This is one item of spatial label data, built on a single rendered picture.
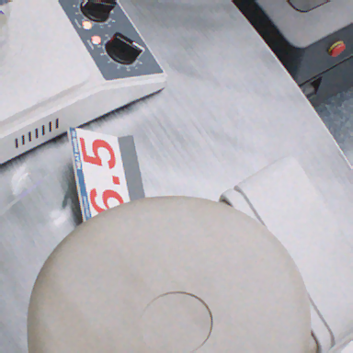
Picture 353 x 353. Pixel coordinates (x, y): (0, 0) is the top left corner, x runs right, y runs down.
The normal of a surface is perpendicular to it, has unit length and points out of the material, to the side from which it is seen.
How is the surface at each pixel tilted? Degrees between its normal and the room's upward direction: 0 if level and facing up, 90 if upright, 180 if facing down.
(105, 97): 90
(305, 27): 0
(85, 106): 90
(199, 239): 5
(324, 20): 0
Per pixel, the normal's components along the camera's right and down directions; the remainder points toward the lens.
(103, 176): 0.67, -0.40
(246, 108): 0.05, -0.40
